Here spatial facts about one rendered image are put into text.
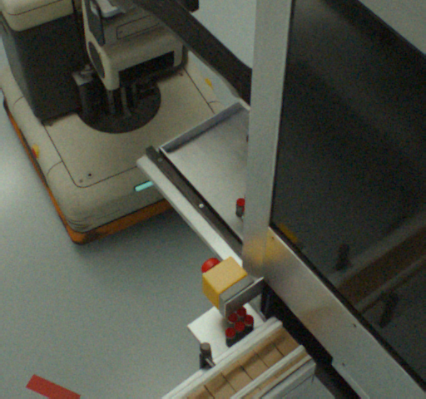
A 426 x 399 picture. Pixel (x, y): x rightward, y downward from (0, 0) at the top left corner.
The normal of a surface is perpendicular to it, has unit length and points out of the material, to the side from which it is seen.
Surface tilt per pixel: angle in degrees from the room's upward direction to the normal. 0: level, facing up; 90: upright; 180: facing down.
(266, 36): 90
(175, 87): 0
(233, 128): 0
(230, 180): 0
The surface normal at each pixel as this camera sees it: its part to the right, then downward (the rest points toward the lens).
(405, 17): -0.80, 0.50
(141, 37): 0.07, -0.46
